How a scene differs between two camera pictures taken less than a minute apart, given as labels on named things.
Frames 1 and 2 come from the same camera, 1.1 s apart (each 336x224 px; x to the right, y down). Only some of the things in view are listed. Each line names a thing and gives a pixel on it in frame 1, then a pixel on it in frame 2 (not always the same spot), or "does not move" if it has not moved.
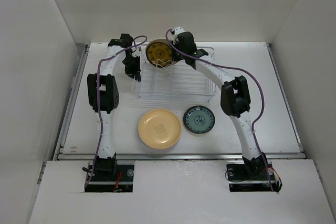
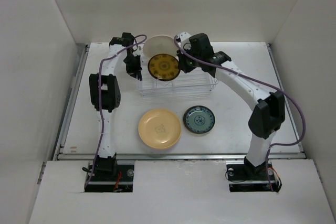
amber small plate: (159, 54) → (164, 67)
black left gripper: (135, 72) does not move
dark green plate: (199, 119) does not move
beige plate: (159, 128) does not move
